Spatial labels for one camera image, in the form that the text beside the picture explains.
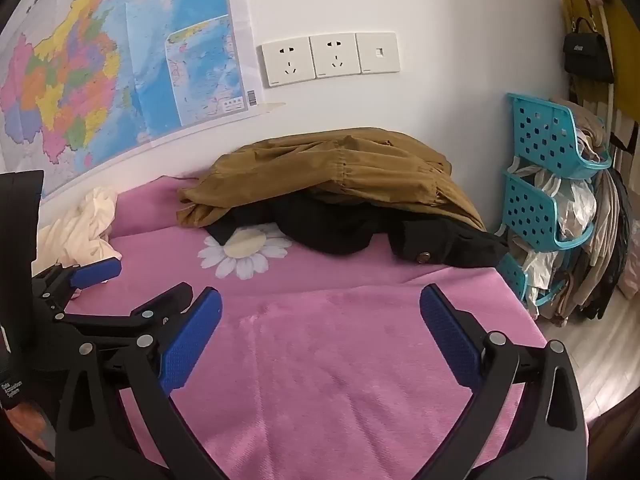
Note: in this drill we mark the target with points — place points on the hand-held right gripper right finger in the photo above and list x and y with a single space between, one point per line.
447 340

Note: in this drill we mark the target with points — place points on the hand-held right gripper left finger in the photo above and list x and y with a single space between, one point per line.
192 340

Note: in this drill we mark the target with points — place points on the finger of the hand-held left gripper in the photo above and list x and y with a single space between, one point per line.
95 272
160 310

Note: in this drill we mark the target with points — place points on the brown jacket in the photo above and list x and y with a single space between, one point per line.
325 160

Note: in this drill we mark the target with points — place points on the pile of beige clothes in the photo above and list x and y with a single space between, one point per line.
607 240

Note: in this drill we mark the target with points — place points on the cream cloth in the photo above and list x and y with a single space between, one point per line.
80 230

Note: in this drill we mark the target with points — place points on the pink daisy print blanket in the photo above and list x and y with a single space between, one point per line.
325 360

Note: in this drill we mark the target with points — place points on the black garment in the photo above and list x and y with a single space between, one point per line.
325 232

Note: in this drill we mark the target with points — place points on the white plastic bag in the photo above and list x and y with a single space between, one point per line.
570 205

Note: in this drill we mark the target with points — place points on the teal plastic basket rack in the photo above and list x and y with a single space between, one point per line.
542 130

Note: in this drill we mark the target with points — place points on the black handbag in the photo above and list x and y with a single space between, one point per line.
587 57

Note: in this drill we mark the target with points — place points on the colourful wall map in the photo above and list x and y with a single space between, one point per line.
75 60

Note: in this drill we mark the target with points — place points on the white wall socket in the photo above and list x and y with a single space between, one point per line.
287 62
335 56

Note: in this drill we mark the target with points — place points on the white wall data plate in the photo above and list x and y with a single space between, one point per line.
377 52

